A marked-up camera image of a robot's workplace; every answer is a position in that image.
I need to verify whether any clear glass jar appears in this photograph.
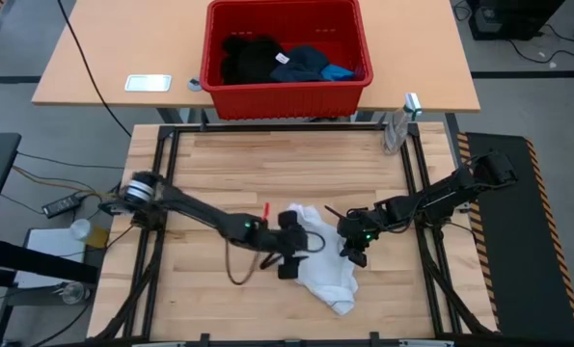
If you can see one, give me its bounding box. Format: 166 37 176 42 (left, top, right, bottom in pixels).
58 281 94 306

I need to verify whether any left arm cable loop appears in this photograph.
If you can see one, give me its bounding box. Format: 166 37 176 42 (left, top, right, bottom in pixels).
224 229 327 286

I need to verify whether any light wooden desk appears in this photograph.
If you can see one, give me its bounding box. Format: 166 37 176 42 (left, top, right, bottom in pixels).
31 0 480 114

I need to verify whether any black garment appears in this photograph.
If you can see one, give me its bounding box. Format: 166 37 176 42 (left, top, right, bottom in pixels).
218 34 288 87

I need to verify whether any white flat box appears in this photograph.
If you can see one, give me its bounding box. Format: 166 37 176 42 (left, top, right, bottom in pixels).
14 227 86 289

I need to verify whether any black power adapter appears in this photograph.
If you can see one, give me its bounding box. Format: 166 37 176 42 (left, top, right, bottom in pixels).
41 191 86 219

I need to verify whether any clear bottle amber liquid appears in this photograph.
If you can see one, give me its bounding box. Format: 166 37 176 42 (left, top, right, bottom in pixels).
68 217 110 250

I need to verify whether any bright blue garment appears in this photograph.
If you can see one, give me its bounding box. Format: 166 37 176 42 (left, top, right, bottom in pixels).
320 64 356 83

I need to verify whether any black power cable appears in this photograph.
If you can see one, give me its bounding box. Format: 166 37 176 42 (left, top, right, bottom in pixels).
506 22 574 66

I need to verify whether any red plastic laundry bin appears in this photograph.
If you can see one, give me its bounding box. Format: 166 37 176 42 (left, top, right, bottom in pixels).
199 0 375 121

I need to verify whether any clear spray bottle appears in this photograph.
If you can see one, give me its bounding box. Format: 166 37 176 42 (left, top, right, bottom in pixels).
381 92 424 156

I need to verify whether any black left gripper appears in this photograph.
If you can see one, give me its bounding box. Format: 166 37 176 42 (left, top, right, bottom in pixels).
265 228 311 280

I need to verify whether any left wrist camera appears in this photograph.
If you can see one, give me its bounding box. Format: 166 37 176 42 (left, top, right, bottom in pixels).
277 209 301 231

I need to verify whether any dark navy garment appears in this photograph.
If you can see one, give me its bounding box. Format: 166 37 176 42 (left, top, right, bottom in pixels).
269 44 331 84

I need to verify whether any thin black cable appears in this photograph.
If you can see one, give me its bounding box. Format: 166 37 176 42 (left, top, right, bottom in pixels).
15 151 126 171

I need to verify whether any long black cable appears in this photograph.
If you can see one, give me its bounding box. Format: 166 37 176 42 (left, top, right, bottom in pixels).
56 0 133 139

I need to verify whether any black computer case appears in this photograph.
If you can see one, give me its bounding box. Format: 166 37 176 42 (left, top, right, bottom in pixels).
467 0 567 42

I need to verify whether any black aluminium table frame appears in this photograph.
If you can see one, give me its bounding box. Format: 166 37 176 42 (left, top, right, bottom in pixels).
91 120 499 347

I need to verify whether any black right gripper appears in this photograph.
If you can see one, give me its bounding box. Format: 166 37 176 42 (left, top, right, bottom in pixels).
339 216 383 269

